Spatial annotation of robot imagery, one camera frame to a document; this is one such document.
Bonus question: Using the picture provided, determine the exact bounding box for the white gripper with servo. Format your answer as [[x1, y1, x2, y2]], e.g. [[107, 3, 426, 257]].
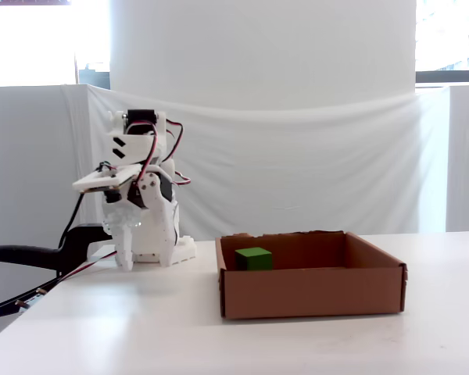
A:
[[103, 166, 180, 272]]

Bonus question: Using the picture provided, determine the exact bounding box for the green cube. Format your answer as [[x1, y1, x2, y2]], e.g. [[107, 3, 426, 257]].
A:
[[234, 247, 274, 272]]

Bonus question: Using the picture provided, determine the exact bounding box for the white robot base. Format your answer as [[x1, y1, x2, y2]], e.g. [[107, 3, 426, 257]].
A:
[[134, 234, 199, 270]]

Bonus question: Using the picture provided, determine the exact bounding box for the brown cardboard box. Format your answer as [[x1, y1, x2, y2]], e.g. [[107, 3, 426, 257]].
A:
[[215, 230, 409, 320]]

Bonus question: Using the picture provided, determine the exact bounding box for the white partition panel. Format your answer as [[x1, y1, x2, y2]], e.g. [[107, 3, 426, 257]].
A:
[[0, 84, 93, 347], [445, 84, 469, 234]]

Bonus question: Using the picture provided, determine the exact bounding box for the black bar with brass pins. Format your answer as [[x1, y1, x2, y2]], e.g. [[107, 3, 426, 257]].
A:
[[0, 273, 63, 318]]

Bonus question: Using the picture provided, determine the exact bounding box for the white cloth backdrop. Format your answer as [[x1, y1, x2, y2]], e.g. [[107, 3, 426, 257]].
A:
[[60, 84, 453, 241]]

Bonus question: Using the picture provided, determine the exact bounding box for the white round column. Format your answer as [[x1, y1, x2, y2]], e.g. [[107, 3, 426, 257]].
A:
[[109, 0, 417, 102]]

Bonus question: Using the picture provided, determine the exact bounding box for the bright window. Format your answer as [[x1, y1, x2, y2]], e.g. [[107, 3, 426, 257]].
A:
[[0, 0, 111, 88], [415, 0, 469, 85]]

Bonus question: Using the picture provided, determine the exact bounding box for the red white base cable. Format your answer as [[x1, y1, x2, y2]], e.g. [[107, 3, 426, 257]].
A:
[[42, 249, 120, 291]]

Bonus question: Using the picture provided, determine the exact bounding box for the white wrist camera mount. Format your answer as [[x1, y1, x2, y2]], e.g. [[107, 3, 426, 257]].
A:
[[72, 162, 141, 193]]

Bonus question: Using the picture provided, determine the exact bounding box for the black camera cable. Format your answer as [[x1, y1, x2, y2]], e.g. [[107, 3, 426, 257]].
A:
[[58, 191, 85, 255]]

